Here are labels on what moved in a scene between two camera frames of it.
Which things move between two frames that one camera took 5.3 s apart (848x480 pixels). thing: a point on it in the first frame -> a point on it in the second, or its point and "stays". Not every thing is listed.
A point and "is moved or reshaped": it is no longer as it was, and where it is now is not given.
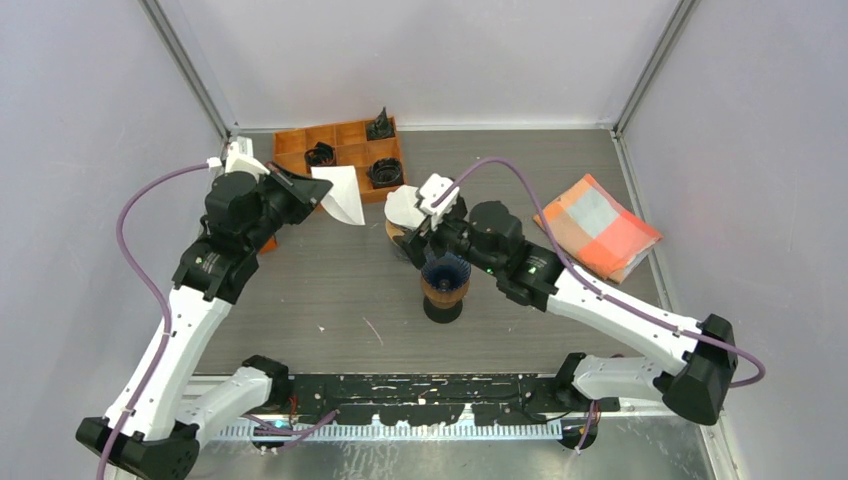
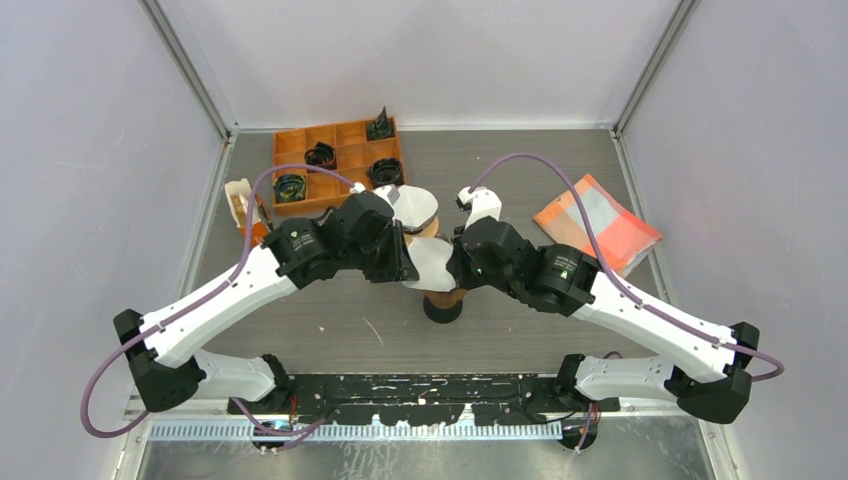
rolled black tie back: x=381 y=127 stays
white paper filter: x=344 y=200 is moved or reshaped
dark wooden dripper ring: x=444 y=299 stays
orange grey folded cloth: x=595 y=234 stays
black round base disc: x=441 y=315 stays
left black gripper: x=306 y=194 -> x=400 y=266
